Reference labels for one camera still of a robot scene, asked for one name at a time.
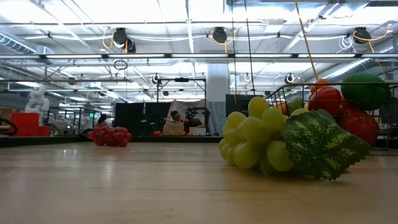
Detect green toy grape bunch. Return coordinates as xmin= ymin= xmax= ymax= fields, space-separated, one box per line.
xmin=218 ymin=96 xmax=373 ymax=180

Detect purple toy grape bunch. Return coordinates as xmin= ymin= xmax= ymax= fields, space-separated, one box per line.
xmin=86 ymin=125 xmax=132 ymax=148

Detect brownish green toy pear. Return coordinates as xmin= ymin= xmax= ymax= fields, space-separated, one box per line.
xmin=285 ymin=96 xmax=305 ymax=114

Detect orange toy tangerine sprig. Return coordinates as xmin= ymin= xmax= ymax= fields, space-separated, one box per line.
xmin=310 ymin=78 xmax=329 ymax=94

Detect red orange toy mango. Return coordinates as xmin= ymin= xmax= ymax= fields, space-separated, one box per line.
xmin=307 ymin=86 xmax=342 ymax=116

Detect red toy pomegranate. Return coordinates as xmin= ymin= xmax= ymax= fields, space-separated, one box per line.
xmin=338 ymin=108 xmax=381 ymax=144

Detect large green toy lime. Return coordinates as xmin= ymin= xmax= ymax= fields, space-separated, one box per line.
xmin=341 ymin=72 xmax=392 ymax=111

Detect woven wicker basket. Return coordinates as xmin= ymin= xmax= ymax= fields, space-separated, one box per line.
xmin=162 ymin=119 xmax=185 ymax=136

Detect black monitor panel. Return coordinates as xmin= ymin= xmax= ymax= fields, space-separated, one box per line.
xmin=225 ymin=93 xmax=249 ymax=118

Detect white building pillar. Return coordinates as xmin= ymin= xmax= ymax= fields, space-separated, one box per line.
xmin=206 ymin=63 xmax=231 ymax=124

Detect long ceiling light bar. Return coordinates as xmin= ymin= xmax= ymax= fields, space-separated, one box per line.
xmin=0 ymin=52 xmax=398 ymax=60

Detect white robot figure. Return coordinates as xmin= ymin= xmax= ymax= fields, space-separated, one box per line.
xmin=24 ymin=86 xmax=50 ymax=114

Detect red stacked bins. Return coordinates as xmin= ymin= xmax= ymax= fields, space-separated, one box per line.
xmin=11 ymin=112 xmax=50 ymax=137

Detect brown cardboard box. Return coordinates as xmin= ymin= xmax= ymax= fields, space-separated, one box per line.
xmin=0 ymin=108 xmax=16 ymax=127

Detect black station camera frame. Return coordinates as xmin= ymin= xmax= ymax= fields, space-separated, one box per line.
xmin=156 ymin=77 xmax=208 ymax=103

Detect black ceiling cable reel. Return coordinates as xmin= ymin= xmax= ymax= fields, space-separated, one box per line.
xmin=111 ymin=27 xmax=137 ymax=54
xmin=353 ymin=26 xmax=374 ymax=44
xmin=210 ymin=26 xmax=234 ymax=54

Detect black hanging ring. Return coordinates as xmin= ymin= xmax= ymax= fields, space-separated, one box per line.
xmin=113 ymin=58 xmax=129 ymax=71

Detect yellow hanging cable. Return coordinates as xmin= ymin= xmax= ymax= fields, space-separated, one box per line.
xmin=294 ymin=0 xmax=319 ymax=81

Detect black aluminium table frame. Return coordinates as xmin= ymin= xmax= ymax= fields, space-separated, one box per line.
xmin=0 ymin=134 xmax=223 ymax=149

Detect copper wire basket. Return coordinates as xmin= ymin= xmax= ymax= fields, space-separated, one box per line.
xmin=266 ymin=81 xmax=398 ymax=150

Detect silver ventilation duct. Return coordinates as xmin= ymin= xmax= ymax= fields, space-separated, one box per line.
xmin=306 ymin=40 xmax=398 ymax=86

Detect black looped cable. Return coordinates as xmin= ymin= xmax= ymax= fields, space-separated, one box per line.
xmin=0 ymin=117 xmax=19 ymax=137

